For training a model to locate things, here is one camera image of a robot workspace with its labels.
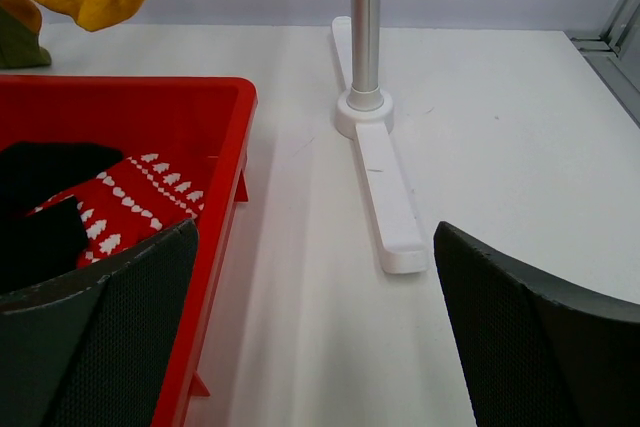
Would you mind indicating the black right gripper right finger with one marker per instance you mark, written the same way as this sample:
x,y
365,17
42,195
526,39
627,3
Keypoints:
x,y
535,349

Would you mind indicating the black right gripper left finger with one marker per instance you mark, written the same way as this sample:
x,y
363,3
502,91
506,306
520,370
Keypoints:
x,y
91,347

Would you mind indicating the black sock in bin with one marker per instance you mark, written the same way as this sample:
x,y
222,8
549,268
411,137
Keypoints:
x,y
42,234

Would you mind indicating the red white patterned sock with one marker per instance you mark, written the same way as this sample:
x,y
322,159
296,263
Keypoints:
x,y
137,198

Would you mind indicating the red plastic bin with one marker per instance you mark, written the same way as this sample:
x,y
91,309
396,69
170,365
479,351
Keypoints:
x,y
206,116

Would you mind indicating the white metal drying rack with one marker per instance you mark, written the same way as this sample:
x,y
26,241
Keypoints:
x,y
365,115

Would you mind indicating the olive orange hanging sock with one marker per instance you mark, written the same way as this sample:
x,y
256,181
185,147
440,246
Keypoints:
x,y
21,23

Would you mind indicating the aluminium frame rail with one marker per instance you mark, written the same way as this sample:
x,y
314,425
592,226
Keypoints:
x,y
606,52

